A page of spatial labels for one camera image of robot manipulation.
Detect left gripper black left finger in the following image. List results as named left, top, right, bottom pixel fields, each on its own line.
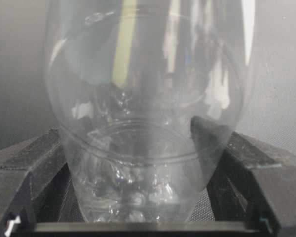
left=0, top=129, right=83, bottom=236

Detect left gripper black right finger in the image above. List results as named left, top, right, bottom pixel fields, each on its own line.
left=191, top=116, right=296, bottom=234

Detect clear plastic bottle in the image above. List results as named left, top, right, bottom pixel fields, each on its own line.
left=45, top=0, right=257, bottom=223

